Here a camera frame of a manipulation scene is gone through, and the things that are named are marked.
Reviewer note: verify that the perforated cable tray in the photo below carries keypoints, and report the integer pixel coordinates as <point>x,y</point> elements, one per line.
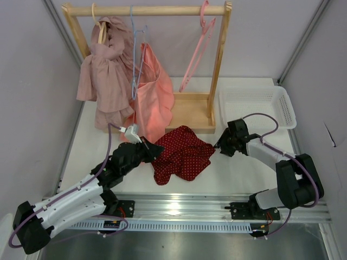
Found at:
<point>168,226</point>

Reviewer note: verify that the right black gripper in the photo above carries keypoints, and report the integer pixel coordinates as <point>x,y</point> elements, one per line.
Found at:
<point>225,150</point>

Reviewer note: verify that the red polka dot skirt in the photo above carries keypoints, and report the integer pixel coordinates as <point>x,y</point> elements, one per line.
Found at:
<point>184,155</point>

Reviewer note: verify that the salmon pink garment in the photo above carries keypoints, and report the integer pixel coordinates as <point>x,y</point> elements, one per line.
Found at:
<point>154,100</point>

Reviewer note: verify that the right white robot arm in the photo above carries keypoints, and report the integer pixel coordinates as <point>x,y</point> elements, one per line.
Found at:
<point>298,182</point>

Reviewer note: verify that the wooden hanger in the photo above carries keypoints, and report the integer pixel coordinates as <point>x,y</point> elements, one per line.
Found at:
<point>102,27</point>

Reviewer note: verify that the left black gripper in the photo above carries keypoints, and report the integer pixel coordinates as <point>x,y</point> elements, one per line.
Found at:
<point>152,150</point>

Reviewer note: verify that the wooden clothes rack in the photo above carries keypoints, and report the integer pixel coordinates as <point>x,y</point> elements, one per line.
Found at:
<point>193,109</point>

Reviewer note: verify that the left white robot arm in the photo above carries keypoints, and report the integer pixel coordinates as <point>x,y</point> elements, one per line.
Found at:
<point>35,225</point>

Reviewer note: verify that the pink plastic hanger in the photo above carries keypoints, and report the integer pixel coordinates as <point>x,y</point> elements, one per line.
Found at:
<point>207,28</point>

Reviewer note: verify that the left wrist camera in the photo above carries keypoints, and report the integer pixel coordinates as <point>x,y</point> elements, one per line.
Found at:
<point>131,133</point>

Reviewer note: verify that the aluminium mounting rail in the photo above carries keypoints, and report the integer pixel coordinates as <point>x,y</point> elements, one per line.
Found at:
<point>210,208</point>

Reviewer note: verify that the white plastic basket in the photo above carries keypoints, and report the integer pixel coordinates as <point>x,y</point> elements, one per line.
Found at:
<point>237,102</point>

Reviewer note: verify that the blue wire hanger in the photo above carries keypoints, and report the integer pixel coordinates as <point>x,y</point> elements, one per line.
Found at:
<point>138,59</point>

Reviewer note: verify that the dusty pink dress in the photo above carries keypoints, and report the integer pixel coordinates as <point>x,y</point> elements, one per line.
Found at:
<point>106,74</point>

